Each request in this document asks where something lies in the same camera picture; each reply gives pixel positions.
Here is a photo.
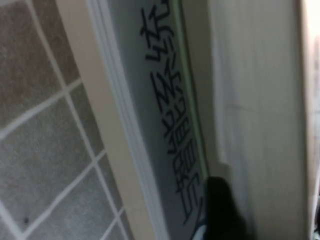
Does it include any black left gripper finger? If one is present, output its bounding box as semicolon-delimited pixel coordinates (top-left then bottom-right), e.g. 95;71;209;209
202;175;256;240

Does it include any pale grey cover book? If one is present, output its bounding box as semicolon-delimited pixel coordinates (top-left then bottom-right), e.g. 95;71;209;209
207;0;320;240

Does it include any white book black title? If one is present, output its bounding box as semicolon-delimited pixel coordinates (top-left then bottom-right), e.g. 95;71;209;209
53;0;210;240

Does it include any grey checked tablecloth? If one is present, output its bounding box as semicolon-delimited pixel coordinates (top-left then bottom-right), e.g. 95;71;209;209
0;0;137;240

